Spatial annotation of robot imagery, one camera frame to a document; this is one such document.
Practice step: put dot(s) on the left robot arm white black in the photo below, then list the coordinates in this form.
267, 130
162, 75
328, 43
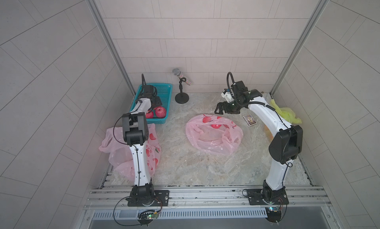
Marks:
135, 135

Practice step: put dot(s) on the left circuit board with cables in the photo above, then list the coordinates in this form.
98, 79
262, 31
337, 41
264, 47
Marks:
146, 217

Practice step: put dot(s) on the playing card deck box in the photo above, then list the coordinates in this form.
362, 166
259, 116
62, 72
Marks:
250, 120

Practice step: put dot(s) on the right circuit board with cables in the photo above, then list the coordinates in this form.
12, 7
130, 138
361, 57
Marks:
274, 214

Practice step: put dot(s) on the pink plastic bag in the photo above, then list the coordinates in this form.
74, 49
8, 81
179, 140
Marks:
120, 156
222, 141

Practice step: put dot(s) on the microphone on black stand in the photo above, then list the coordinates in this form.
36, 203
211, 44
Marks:
181, 97

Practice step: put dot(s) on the circuit board with cables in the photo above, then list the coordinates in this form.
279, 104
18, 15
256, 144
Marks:
146, 217
274, 214

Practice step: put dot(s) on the yellow-green plastic bag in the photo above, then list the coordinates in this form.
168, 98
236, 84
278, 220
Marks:
284, 118

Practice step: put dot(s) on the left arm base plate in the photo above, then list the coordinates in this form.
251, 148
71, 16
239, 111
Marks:
158, 198

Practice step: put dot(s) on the pink plastic bag back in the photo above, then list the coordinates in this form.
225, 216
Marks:
222, 141

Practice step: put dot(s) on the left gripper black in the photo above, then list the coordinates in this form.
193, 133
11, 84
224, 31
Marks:
156, 101

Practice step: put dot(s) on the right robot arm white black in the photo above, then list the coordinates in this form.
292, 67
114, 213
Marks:
284, 147

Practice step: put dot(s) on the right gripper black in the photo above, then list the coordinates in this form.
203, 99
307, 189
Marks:
227, 109

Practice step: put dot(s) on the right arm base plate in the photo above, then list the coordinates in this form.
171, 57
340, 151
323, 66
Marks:
266, 196

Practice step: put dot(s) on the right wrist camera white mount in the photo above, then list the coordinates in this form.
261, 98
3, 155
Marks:
226, 94

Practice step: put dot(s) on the aluminium rail frame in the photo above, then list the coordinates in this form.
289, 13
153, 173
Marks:
306, 204

